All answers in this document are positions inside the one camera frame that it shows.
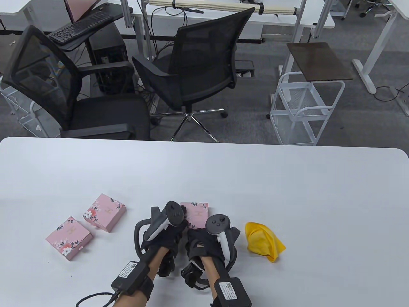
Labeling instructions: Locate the floor power box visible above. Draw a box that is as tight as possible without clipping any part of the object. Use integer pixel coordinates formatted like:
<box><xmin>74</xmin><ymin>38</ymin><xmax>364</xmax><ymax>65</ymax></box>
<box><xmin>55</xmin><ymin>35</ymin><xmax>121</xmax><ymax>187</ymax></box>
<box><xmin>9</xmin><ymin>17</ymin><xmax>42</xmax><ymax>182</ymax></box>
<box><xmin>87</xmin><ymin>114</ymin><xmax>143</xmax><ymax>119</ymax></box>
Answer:
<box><xmin>236</xmin><ymin>61</ymin><xmax>256</xmax><ymax>78</ymax></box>

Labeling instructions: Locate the white wire cart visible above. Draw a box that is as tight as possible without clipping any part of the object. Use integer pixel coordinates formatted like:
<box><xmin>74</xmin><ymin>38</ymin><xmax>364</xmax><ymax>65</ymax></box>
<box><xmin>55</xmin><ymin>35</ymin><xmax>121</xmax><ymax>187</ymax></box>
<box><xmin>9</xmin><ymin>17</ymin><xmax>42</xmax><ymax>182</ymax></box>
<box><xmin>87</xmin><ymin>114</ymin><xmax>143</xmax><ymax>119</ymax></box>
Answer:
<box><xmin>268</xmin><ymin>71</ymin><xmax>346</xmax><ymax>146</ymax></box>
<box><xmin>0</xmin><ymin>76</ymin><xmax>62</xmax><ymax>138</ymax></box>

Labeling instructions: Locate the black keyboard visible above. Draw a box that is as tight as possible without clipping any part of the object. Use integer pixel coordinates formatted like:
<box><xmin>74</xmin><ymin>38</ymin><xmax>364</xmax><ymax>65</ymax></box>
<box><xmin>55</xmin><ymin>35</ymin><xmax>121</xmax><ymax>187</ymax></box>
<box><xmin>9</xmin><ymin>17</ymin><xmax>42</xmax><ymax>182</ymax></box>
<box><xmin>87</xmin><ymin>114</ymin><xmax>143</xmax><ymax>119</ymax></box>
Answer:
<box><xmin>48</xmin><ymin>11</ymin><xmax>115</xmax><ymax>44</ymax></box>

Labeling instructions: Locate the person's right forearm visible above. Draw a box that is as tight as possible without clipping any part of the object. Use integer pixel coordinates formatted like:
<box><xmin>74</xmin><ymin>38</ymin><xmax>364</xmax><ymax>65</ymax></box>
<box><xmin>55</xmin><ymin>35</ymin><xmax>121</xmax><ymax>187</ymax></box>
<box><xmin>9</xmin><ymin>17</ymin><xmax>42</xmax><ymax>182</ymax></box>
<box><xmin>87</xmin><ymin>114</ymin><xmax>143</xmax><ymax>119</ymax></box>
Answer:
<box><xmin>200</xmin><ymin>256</ymin><xmax>224</xmax><ymax>307</ymax></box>

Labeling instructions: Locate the black computer tower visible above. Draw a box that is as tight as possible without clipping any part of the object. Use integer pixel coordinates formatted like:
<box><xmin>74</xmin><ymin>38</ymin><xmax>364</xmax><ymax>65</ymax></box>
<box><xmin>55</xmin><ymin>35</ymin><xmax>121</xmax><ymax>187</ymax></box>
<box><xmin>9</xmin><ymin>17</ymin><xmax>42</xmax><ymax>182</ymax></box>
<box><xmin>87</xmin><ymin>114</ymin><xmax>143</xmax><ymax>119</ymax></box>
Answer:
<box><xmin>88</xmin><ymin>23</ymin><xmax>135</xmax><ymax>95</ymax></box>

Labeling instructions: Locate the white desk with angled leg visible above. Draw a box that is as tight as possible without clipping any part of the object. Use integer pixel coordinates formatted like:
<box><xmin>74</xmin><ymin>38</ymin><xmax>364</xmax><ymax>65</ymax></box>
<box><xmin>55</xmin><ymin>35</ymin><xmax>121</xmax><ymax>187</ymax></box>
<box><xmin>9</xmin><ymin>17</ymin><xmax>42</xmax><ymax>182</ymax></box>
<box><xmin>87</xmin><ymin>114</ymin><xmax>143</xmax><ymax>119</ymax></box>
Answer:
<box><xmin>352</xmin><ymin>0</ymin><xmax>409</xmax><ymax>117</ymax></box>

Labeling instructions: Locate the yellow cleaning cloth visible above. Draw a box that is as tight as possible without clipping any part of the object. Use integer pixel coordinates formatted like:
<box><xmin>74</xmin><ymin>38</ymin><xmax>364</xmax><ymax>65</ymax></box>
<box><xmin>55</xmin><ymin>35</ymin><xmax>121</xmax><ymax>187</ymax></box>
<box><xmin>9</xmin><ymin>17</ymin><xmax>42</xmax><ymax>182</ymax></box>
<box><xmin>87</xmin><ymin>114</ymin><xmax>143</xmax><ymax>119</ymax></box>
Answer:
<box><xmin>245</xmin><ymin>222</ymin><xmax>286</xmax><ymax>263</ymax></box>

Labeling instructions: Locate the black chair with chrome base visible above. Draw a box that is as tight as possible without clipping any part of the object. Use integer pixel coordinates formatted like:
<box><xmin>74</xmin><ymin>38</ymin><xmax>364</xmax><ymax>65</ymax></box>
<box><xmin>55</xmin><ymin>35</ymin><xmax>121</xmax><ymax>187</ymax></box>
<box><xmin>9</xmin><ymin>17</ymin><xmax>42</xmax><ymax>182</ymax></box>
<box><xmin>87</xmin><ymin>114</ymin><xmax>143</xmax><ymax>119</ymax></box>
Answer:
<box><xmin>132</xmin><ymin>7</ymin><xmax>256</xmax><ymax>143</ymax></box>

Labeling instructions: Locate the person's right hand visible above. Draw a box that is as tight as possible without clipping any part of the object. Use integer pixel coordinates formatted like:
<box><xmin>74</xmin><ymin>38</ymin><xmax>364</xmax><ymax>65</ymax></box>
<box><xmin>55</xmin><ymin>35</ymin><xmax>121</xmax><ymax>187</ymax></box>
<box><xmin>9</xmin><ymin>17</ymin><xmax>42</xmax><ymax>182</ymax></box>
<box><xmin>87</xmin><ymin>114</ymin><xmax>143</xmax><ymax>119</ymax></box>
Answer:
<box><xmin>185</xmin><ymin>228</ymin><xmax>226</xmax><ymax>263</ymax></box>

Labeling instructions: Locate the person's left forearm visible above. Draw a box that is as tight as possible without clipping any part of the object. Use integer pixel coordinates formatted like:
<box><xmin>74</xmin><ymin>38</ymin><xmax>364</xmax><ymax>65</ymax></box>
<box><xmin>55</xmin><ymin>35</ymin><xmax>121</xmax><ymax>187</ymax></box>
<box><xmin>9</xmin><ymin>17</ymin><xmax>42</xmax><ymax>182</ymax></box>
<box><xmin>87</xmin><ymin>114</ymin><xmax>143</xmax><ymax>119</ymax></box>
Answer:
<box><xmin>112</xmin><ymin>248</ymin><xmax>170</xmax><ymax>307</ymax></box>

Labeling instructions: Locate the person's left hand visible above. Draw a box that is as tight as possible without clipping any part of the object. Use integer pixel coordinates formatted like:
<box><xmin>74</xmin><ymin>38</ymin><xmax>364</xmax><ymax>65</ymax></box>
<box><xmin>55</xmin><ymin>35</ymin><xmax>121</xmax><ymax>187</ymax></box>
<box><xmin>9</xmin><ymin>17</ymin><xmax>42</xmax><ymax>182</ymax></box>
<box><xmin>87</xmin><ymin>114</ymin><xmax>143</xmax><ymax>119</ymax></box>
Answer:
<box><xmin>141</xmin><ymin>206</ymin><xmax>189</xmax><ymax>256</ymax></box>

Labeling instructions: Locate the pink floral jewelry box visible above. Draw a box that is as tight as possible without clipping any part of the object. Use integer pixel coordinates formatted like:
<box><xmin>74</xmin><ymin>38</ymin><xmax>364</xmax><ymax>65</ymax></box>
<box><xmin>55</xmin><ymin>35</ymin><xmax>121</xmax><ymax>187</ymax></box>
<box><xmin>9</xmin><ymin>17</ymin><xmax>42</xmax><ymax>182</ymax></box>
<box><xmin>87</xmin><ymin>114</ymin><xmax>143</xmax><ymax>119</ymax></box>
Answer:
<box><xmin>46</xmin><ymin>216</ymin><xmax>93</xmax><ymax>262</ymax></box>
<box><xmin>83</xmin><ymin>193</ymin><xmax>126</xmax><ymax>232</ymax></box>
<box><xmin>180</xmin><ymin>202</ymin><xmax>210</xmax><ymax>229</ymax></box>

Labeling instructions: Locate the black left forearm module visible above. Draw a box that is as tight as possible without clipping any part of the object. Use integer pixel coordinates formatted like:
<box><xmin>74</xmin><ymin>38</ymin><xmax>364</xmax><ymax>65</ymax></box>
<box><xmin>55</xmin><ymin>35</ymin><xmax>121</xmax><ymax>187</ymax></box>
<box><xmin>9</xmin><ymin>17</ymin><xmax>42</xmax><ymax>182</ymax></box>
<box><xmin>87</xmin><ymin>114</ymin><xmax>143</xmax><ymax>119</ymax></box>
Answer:
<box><xmin>111</xmin><ymin>261</ymin><xmax>154</xmax><ymax>298</ymax></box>

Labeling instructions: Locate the black mesh office chair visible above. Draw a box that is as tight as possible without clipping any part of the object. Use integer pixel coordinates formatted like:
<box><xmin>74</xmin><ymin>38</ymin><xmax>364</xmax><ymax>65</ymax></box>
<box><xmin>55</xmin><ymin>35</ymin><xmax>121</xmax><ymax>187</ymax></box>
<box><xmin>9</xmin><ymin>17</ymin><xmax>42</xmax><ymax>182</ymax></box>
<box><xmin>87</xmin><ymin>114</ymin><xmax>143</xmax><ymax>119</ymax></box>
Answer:
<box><xmin>1</xmin><ymin>25</ymin><xmax>151</xmax><ymax>140</ymax></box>

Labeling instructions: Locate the black right forearm module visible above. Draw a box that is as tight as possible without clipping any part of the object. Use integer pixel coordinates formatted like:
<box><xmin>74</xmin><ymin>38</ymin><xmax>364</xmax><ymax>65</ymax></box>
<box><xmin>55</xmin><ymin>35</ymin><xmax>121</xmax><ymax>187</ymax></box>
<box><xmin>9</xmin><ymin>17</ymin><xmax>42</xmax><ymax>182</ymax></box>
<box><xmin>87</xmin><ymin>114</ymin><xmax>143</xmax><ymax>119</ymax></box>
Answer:
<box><xmin>212</xmin><ymin>278</ymin><xmax>253</xmax><ymax>307</ymax></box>

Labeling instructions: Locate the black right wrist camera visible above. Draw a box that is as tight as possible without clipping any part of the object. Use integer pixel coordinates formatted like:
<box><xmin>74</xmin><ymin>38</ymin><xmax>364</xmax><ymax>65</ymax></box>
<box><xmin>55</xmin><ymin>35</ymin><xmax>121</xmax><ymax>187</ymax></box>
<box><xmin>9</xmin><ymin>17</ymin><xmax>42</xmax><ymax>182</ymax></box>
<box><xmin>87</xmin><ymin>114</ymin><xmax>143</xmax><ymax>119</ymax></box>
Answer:
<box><xmin>181</xmin><ymin>261</ymin><xmax>208</xmax><ymax>290</ymax></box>

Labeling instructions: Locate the brown board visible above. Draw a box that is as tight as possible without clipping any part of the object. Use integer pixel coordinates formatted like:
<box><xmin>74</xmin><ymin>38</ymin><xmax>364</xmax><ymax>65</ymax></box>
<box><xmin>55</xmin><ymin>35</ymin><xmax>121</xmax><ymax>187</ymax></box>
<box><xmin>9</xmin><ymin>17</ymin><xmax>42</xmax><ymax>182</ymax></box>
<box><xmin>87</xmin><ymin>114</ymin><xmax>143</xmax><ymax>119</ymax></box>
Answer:
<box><xmin>287</xmin><ymin>42</ymin><xmax>354</xmax><ymax>82</ymax></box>

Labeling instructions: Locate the black floor cable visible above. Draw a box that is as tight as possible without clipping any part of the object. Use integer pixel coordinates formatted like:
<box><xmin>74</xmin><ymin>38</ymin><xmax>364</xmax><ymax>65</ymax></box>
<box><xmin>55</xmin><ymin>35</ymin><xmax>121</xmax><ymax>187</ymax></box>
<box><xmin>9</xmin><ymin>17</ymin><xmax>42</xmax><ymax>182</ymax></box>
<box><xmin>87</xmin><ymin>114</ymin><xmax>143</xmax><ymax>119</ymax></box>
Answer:
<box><xmin>374</xmin><ymin>85</ymin><xmax>405</xmax><ymax>102</ymax></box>

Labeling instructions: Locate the grey hand controller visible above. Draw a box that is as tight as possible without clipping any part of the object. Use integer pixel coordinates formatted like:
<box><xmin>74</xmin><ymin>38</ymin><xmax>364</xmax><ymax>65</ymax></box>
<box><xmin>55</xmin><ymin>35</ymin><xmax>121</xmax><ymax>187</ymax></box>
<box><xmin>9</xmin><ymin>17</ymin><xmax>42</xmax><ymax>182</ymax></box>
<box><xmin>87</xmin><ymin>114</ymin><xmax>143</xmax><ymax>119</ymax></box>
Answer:
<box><xmin>134</xmin><ymin>201</ymin><xmax>189</xmax><ymax>256</ymax></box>
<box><xmin>205</xmin><ymin>214</ymin><xmax>240</xmax><ymax>271</ymax></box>

